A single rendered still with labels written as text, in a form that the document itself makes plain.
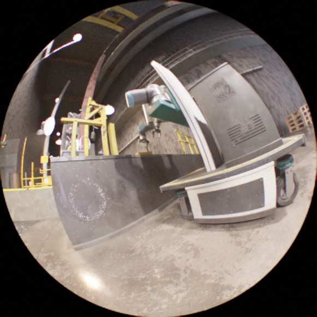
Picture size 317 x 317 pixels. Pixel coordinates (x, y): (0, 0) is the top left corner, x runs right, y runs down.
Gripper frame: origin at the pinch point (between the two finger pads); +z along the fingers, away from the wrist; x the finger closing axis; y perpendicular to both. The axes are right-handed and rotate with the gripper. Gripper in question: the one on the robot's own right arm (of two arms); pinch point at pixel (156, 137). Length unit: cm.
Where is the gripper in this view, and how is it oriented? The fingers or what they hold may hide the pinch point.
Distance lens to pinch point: 143.1
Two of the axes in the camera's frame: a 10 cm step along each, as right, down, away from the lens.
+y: 7.5, 0.7, -6.5
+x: 6.5, 0.6, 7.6
